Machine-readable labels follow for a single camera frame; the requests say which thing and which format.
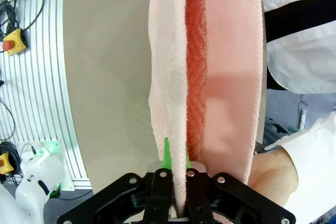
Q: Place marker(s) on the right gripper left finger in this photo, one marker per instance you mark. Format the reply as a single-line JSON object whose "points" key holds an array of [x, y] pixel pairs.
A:
{"points": [[160, 195]]}

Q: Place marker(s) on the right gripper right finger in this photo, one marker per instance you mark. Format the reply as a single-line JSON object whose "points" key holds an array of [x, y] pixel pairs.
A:
{"points": [[197, 195]]}

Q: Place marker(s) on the pink towel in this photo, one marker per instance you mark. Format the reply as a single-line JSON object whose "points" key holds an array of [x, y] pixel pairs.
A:
{"points": [[231, 51]]}

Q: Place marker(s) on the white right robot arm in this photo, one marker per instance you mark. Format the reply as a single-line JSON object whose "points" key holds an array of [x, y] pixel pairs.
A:
{"points": [[34, 182]]}

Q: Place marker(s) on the person's left forearm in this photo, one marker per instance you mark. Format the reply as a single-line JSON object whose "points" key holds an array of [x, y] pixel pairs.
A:
{"points": [[315, 169]]}

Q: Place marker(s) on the person's left hand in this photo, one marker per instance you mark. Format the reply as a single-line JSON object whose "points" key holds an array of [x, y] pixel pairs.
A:
{"points": [[273, 176]]}

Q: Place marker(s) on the small white cylinder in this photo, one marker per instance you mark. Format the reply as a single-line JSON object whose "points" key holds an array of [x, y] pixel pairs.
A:
{"points": [[303, 119]]}

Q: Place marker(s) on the yellow emergency stop button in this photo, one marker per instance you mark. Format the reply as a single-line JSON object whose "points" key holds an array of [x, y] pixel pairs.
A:
{"points": [[15, 41], [4, 163]]}

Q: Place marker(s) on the person in white shirt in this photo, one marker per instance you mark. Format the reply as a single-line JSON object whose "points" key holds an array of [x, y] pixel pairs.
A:
{"points": [[302, 64]]}

